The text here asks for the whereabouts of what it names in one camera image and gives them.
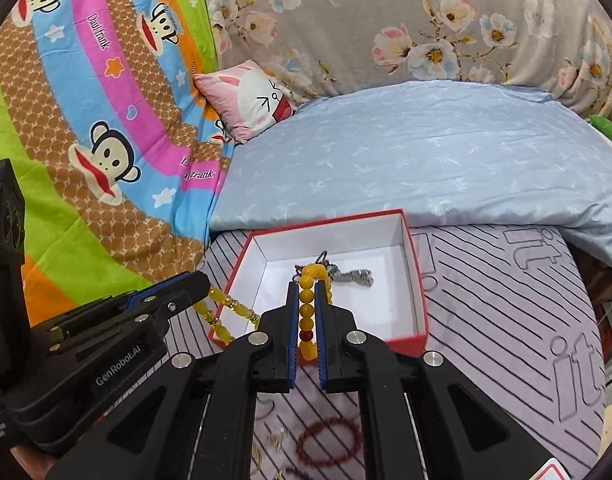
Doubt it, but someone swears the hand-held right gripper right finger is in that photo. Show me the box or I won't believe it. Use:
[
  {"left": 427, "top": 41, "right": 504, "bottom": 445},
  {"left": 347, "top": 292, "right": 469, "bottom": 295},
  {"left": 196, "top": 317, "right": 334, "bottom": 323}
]
[{"left": 315, "top": 280, "right": 553, "bottom": 480}]

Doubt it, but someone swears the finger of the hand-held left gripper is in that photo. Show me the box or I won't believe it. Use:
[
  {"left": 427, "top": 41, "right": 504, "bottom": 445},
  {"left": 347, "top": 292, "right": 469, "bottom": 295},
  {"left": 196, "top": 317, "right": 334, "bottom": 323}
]
[
  {"left": 30, "top": 272, "right": 188, "bottom": 344},
  {"left": 47, "top": 270, "right": 213, "bottom": 359}
]

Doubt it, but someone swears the green plush toy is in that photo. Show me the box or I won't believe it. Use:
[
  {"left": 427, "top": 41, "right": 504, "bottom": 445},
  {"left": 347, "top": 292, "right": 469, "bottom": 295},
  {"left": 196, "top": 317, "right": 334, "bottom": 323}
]
[{"left": 588, "top": 114, "right": 612, "bottom": 157}]

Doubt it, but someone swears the gold bead chain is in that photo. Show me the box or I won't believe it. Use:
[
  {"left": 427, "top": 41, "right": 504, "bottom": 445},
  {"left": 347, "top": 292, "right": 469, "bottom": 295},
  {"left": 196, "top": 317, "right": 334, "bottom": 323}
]
[{"left": 250, "top": 426, "right": 290, "bottom": 472}]

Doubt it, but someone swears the amber bead bracelet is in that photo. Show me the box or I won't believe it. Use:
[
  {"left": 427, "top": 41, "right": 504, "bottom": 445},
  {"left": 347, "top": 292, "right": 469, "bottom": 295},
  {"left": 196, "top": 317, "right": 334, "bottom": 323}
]
[{"left": 295, "top": 261, "right": 334, "bottom": 362}]

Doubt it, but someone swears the pink bunny pillow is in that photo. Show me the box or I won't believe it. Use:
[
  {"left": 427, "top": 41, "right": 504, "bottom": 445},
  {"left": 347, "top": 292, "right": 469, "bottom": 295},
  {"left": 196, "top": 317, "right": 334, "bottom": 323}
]
[{"left": 192, "top": 59, "right": 300, "bottom": 146}]

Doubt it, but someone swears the translucent yellow bead bracelet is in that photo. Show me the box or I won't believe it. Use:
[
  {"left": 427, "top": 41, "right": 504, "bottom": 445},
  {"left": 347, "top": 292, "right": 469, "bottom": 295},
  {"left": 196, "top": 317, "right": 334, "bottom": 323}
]
[{"left": 195, "top": 286, "right": 261, "bottom": 347}]

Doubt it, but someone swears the red cardboard box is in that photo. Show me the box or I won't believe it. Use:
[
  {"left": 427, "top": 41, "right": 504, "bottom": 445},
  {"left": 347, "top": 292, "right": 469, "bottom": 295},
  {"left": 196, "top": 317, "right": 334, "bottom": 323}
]
[{"left": 208, "top": 208, "right": 431, "bottom": 358}]

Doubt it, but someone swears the red edged white card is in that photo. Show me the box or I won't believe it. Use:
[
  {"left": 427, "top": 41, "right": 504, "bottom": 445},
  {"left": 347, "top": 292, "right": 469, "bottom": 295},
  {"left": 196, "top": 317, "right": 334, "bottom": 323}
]
[{"left": 528, "top": 457, "right": 573, "bottom": 480}]

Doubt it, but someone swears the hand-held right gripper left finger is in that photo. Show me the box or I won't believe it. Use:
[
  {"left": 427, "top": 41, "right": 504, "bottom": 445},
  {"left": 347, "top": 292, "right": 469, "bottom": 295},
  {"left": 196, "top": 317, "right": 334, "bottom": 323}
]
[{"left": 46, "top": 281, "right": 299, "bottom": 480}]

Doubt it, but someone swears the red bead bracelet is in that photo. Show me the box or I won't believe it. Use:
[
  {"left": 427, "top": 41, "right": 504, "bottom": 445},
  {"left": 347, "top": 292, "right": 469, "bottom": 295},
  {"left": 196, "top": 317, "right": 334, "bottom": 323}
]
[{"left": 294, "top": 415, "right": 362, "bottom": 469}]

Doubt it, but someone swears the silver wristwatch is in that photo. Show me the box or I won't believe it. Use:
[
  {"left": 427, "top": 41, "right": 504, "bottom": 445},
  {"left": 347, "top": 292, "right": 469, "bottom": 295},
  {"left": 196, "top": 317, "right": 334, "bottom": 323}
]
[{"left": 330, "top": 267, "right": 375, "bottom": 289}]

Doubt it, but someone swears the light blue pillow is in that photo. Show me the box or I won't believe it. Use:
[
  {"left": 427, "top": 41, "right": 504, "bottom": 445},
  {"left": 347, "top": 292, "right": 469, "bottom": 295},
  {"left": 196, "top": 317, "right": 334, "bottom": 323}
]
[{"left": 210, "top": 80, "right": 612, "bottom": 272}]

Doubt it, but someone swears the dark purple bead strand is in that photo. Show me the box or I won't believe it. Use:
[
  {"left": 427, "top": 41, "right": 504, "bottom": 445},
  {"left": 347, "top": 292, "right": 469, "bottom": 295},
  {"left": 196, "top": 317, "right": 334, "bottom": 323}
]
[{"left": 290, "top": 251, "right": 339, "bottom": 282}]

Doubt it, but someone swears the grey floral blanket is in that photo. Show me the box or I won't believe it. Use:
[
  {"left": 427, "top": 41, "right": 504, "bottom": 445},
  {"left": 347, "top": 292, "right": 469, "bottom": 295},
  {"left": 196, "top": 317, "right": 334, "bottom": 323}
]
[{"left": 201, "top": 0, "right": 612, "bottom": 122}]

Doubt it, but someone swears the brown wooden furniture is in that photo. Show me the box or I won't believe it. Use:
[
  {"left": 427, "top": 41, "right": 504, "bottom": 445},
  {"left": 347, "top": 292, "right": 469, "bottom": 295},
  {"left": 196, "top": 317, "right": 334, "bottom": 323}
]
[{"left": 586, "top": 255, "right": 612, "bottom": 396}]

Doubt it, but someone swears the colourful cartoon monkey blanket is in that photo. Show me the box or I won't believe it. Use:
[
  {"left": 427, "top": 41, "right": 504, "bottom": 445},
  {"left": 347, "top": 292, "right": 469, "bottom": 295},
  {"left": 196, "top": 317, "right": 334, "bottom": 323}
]
[{"left": 0, "top": 0, "right": 238, "bottom": 332}]

